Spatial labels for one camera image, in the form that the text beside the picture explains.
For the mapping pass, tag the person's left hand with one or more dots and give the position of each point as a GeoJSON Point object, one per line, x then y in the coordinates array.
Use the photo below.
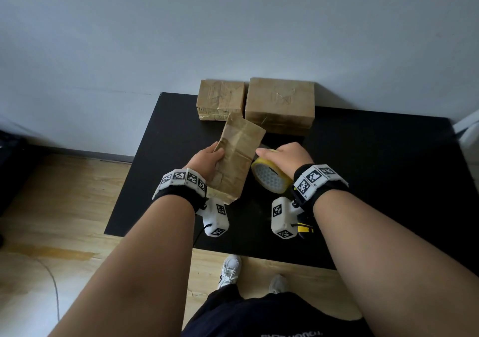
{"type": "Point", "coordinates": [204, 161]}

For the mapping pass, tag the person's right hand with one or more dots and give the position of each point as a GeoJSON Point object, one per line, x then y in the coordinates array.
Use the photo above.
{"type": "Point", "coordinates": [292, 157]}

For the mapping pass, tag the yellow tape roll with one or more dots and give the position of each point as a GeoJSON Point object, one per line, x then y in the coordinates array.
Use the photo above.
{"type": "Point", "coordinates": [269, 177]}

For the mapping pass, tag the wide cardboard box torn flap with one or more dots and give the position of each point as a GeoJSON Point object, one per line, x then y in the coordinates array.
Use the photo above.
{"type": "Point", "coordinates": [239, 142]}

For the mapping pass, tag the tall cardboard box square hole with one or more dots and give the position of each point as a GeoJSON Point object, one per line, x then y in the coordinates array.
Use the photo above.
{"type": "Point", "coordinates": [280, 99]}

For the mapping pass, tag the small cardboard box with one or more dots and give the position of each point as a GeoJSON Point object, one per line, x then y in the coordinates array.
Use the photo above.
{"type": "Point", "coordinates": [220, 97]}

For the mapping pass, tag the black yellow utility knife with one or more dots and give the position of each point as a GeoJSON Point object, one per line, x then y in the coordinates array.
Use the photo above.
{"type": "Point", "coordinates": [305, 228]}

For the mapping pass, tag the person's left forearm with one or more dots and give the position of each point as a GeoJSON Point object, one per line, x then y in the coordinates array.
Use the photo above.
{"type": "Point", "coordinates": [131, 273]}

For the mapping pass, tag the person's right forearm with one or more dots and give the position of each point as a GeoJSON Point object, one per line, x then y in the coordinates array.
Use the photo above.
{"type": "Point", "coordinates": [400, 269]}

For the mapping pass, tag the black marker wristband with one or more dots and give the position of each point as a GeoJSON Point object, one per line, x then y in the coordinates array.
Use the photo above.
{"type": "Point", "coordinates": [179, 187]}
{"type": "Point", "coordinates": [320, 183]}

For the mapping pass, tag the white left sneaker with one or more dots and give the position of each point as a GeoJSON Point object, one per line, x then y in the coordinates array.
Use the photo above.
{"type": "Point", "coordinates": [230, 271]}

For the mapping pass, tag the white sneaker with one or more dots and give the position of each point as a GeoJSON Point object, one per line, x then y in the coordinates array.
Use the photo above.
{"type": "Point", "coordinates": [278, 284]}
{"type": "Point", "coordinates": [230, 271]}

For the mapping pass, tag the white right sneaker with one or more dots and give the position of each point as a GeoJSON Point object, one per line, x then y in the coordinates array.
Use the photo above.
{"type": "Point", "coordinates": [278, 284]}

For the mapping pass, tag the black shorts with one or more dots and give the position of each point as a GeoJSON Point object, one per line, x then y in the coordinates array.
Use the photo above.
{"type": "Point", "coordinates": [277, 316]}

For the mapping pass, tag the black bag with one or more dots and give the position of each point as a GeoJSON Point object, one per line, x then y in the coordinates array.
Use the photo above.
{"type": "Point", "coordinates": [11, 168]}

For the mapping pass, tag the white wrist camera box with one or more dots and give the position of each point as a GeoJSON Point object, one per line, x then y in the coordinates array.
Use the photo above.
{"type": "Point", "coordinates": [284, 217]}
{"type": "Point", "coordinates": [215, 217]}

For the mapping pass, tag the white metal shelf frame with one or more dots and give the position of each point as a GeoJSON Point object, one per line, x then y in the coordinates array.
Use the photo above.
{"type": "Point", "coordinates": [467, 131]}

